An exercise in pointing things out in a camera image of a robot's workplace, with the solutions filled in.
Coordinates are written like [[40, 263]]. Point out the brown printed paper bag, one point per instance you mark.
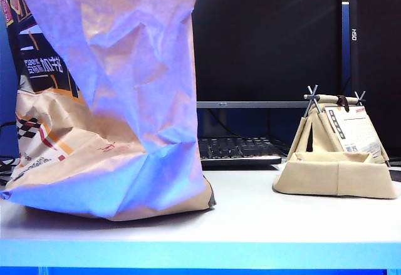
[[125, 99]]

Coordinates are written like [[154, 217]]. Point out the black keyboard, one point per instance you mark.
[[238, 148]]

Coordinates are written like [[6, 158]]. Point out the large black monitor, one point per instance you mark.
[[266, 37]]

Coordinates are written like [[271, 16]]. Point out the beige fabric tent-shaped holder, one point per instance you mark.
[[313, 181]]

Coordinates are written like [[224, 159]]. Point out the white printed paper card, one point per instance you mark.
[[357, 127]]

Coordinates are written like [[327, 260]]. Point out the black monitor with HSO logo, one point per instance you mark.
[[376, 84]]

